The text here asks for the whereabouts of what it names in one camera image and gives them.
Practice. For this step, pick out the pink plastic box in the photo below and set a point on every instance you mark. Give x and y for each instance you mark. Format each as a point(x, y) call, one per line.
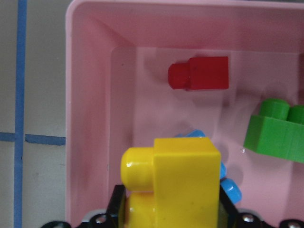
point(117, 94)

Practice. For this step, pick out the red toy block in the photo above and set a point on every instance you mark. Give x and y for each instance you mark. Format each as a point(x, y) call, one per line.
point(200, 73)

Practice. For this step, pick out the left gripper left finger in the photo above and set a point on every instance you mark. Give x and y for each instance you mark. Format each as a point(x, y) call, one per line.
point(115, 212)

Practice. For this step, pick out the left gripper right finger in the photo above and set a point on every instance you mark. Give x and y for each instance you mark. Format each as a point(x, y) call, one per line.
point(227, 212)

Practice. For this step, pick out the green toy block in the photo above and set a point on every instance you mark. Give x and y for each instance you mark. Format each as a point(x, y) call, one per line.
point(277, 130)

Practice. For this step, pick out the blue toy block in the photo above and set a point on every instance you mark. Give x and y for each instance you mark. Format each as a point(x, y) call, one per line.
point(229, 186)

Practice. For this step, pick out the yellow toy block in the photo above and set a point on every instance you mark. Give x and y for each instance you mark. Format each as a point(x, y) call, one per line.
point(174, 184)

